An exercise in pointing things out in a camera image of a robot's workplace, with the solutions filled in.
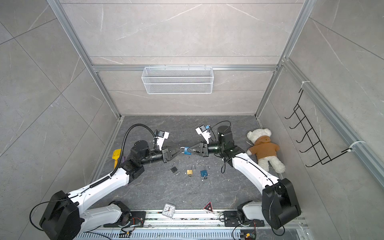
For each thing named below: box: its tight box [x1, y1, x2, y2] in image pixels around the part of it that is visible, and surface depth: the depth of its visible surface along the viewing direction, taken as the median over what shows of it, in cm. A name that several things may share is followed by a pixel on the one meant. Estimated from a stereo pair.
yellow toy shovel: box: [111, 148, 122, 169], surface depth 97 cm
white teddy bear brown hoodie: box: [246, 128, 286, 174], surface depth 96 cm
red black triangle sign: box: [203, 201, 214, 213], surface depth 78 cm
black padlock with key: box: [170, 162, 180, 175], surface depth 92 cm
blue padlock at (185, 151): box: [184, 146, 192, 155], surface depth 71 cm
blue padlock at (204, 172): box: [200, 170, 209, 177], surface depth 90 cm
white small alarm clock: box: [161, 203, 176, 219], surface depth 76 cm
